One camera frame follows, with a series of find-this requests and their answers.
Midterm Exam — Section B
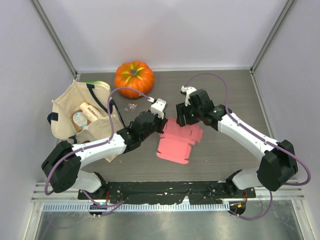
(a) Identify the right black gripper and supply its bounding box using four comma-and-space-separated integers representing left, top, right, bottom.
176, 101, 203, 127

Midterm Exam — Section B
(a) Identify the pink paper box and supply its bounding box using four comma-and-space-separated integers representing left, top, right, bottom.
156, 117, 204, 165

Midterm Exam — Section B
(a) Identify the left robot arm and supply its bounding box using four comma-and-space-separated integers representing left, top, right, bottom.
41, 110, 168, 200

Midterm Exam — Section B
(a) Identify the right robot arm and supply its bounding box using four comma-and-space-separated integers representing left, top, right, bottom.
176, 86, 298, 198

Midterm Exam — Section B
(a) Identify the small clear plastic wrapper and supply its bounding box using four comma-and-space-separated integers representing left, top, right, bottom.
125, 102, 138, 112

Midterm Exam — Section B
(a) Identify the orange pumpkin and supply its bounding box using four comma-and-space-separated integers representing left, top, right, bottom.
114, 60, 155, 95

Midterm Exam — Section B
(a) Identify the cream lotion bottle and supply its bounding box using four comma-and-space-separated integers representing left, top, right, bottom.
79, 102, 104, 123

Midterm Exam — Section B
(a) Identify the beige canvas tote bag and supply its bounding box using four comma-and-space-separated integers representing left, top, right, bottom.
47, 79, 131, 163

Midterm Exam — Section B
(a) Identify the green white item behind bag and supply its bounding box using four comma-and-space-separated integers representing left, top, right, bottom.
85, 80, 111, 91

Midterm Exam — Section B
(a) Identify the round labelled tub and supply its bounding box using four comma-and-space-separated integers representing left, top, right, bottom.
71, 110, 91, 133

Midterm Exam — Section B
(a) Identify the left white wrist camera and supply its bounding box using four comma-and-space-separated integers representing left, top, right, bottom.
150, 98, 168, 120

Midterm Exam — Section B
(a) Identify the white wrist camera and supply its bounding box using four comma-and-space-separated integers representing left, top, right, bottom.
180, 86, 197, 107
150, 98, 168, 120

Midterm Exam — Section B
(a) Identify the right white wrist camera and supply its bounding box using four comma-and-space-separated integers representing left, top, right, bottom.
180, 86, 197, 107

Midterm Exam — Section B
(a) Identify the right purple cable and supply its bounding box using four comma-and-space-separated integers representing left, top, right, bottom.
186, 72, 312, 221

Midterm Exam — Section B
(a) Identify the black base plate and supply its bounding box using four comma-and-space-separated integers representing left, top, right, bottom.
88, 181, 256, 205

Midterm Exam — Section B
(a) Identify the white slotted cable duct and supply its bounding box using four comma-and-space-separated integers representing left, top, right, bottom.
42, 202, 230, 213

